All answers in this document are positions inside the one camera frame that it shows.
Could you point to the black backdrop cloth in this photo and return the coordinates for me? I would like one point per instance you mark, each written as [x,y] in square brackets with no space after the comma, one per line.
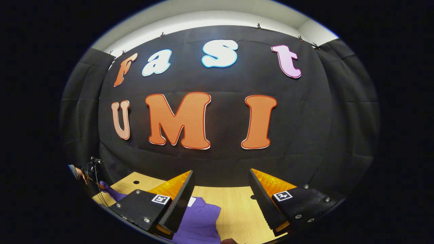
[305,135]

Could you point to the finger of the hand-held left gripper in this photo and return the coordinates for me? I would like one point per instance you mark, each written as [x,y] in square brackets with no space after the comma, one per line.
[100,185]

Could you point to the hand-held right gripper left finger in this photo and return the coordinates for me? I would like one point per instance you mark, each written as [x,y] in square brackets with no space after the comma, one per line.
[181,206]

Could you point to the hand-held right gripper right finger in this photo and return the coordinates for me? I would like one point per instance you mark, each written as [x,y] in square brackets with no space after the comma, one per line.
[266,210]

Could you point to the purple shirt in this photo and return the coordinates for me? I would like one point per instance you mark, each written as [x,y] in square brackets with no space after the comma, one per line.
[200,220]

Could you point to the row of small backdrop clips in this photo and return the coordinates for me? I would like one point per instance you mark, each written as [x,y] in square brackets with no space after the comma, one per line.
[162,34]

